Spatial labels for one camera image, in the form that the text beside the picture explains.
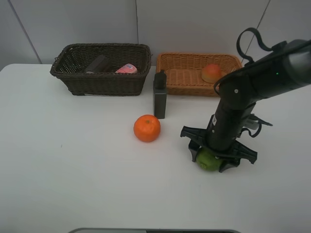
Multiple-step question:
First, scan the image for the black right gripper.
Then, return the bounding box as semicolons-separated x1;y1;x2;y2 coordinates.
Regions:
180;126;258;173

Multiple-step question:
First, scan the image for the green citrus fruit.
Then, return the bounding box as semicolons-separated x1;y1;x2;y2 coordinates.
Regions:
196;148;223;171

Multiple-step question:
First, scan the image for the red yellow peach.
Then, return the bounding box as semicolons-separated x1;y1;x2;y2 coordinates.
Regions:
201;64;222;83

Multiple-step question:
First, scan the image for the pink lotion bottle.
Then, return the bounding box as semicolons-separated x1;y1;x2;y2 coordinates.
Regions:
115;64;138;74

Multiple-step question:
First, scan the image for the translucent purple plastic cup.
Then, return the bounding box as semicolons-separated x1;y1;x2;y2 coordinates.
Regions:
84;55;111;74

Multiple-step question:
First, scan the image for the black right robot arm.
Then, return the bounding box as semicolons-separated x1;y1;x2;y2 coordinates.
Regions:
180;39;311;172

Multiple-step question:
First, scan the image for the orange mandarin fruit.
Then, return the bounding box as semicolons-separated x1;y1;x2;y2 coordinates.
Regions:
133;115;161;142

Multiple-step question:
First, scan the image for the light orange wicker basket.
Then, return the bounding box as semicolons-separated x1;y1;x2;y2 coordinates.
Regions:
156;52;242;97

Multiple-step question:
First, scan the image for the dark grey pump bottle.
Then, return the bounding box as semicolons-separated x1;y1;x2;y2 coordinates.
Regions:
153;70;167;119

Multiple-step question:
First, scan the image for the dark brown wicker basket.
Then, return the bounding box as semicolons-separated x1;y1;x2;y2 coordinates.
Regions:
50;43;151;96

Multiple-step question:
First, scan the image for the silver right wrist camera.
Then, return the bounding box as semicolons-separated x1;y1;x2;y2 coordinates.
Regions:
240;114;273;138

